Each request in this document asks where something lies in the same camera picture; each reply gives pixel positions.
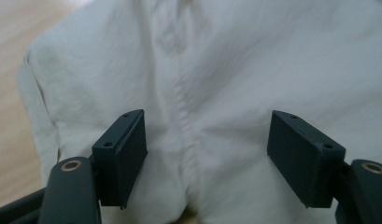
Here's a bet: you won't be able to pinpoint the beige shorts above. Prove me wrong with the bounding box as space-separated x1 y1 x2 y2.
17 0 382 224

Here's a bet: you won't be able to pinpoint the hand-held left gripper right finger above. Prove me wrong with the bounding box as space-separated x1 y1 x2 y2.
266 109 347 209

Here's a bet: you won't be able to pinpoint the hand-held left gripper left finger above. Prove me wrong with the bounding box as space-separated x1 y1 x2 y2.
92 108 149 210

